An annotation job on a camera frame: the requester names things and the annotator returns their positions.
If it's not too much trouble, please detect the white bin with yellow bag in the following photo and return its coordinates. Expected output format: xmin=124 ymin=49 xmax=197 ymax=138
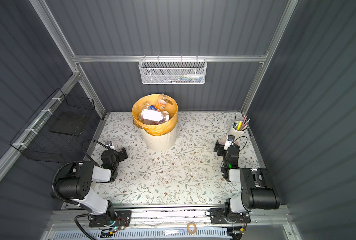
xmin=132 ymin=94 xmax=179 ymax=152

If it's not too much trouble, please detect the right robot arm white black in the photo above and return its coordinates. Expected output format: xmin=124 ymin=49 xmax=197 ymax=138
xmin=214 ymin=140 xmax=281 ymax=215

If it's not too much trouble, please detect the orange cap clear bottle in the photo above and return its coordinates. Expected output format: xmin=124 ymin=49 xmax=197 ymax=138
xmin=156 ymin=94 xmax=169 ymax=111

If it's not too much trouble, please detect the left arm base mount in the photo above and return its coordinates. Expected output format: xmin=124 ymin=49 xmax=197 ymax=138
xmin=88 ymin=211 xmax=132 ymax=228

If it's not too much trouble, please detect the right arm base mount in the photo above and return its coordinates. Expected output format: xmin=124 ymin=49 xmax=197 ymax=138
xmin=205 ymin=208 xmax=251 ymax=225

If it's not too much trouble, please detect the black corrugated cable left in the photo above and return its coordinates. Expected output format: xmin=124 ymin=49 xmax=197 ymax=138
xmin=51 ymin=139 xmax=109 ymax=240

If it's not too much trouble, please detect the white pen holder cup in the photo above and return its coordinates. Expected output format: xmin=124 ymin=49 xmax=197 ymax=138
xmin=229 ymin=114 xmax=250 ymax=139

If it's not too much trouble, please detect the tape roll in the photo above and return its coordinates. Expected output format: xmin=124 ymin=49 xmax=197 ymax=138
xmin=187 ymin=222 xmax=197 ymax=235

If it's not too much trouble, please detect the white wire wall basket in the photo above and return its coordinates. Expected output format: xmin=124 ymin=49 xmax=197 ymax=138
xmin=138 ymin=58 xmax=208 ymax=85

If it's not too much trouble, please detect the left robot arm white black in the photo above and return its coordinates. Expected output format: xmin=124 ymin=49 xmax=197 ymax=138
xmin=51 ymin=146 xmax=128 ymax=219

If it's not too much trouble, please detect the white spray bottle in basket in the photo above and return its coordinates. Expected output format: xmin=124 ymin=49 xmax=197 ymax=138
xmin=183 ymin=74 xmax=205 ymax=82

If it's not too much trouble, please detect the black wire side basket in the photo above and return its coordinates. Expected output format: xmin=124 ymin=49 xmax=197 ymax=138
xmin=10 ymin=91 xmax=96 ymax=164

